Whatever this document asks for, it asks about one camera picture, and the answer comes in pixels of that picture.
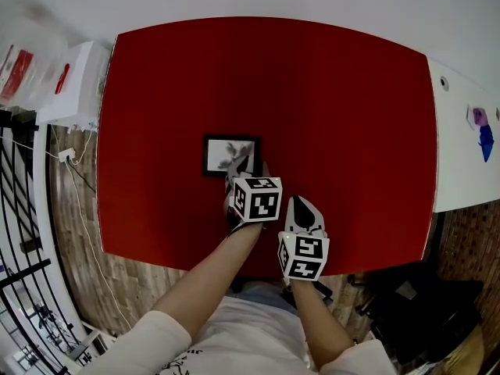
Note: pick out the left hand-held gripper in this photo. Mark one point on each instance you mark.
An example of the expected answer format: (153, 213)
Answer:
(258, 201)

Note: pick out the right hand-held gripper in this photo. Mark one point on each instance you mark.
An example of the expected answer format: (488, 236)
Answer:
(302, 256)

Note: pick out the black picture frame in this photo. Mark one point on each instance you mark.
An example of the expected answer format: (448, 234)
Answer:
(213, 152)

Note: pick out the person's left forearm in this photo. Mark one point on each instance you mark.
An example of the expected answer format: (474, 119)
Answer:
(211, 276)

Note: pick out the person's right forearm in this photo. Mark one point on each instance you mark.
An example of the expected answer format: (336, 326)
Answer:
(324, 322)

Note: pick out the person's blue jeans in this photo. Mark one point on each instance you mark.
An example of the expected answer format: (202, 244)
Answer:
(261, 293)

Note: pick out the person's cream printed shirt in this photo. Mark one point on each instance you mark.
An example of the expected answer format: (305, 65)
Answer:
(242, 342)

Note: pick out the white side desk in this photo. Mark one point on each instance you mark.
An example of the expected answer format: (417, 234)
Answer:
(461, 170)

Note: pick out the white power strip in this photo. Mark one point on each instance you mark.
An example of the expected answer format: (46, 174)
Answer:
(66, 155)

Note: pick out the white water dispenser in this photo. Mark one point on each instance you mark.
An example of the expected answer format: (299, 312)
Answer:
(78, 88)

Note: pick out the white paper card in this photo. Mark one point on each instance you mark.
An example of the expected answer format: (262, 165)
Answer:
(470, 117)

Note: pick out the white railing base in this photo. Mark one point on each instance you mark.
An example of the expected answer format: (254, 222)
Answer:
(48, 209)

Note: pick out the blue paper figure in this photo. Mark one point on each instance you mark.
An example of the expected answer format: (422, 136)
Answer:
(486, 141)

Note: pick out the red plastic piece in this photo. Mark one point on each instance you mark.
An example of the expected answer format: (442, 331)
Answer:
(61, 79)

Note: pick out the purple paper figure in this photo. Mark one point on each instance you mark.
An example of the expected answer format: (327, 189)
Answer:
(481, 116)

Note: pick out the black metal railing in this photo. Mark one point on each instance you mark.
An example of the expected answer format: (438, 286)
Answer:
(19, 225)

